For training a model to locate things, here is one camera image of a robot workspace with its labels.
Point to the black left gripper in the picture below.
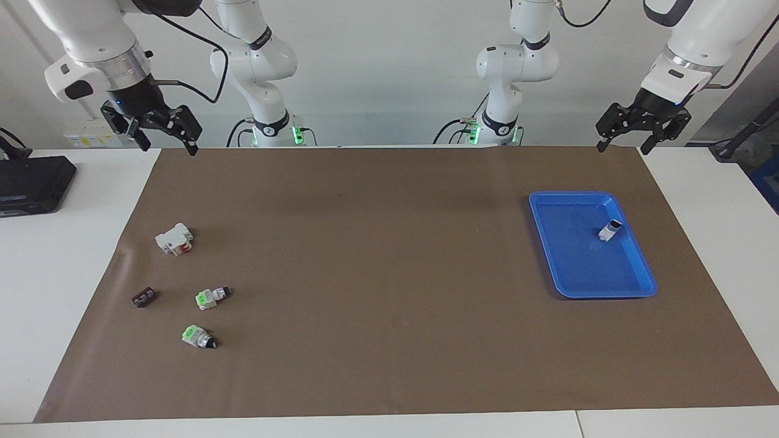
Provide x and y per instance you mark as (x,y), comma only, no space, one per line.
(660,104)

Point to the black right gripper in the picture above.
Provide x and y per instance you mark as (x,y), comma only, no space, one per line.
(137,97)

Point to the white green switch silver knob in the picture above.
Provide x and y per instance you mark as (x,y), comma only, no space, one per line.
(210,297)

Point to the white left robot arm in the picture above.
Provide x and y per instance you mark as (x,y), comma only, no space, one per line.
(706,30)

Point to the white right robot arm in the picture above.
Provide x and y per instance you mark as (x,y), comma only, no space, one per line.
(91,30)

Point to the black tripod stand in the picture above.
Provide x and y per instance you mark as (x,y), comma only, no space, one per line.
(748,131)

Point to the white circuit breaker red lever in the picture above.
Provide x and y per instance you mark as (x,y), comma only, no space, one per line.
(170,238)

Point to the black box device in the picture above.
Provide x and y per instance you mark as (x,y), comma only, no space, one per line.
(30,182)

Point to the blue crate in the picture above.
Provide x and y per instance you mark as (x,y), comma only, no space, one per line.
(770,188)

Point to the blue plastic tray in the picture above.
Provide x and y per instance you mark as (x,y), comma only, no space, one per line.
(578,261)

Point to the small dark brown terminal block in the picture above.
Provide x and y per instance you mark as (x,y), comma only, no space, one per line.
(143,297)

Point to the brown paper table mat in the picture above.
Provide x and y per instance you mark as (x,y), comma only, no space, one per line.
(365,274)

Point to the white wall socket box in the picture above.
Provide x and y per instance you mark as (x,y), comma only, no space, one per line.
(91,131)

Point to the white green switch black knob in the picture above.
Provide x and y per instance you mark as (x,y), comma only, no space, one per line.
(195,336)

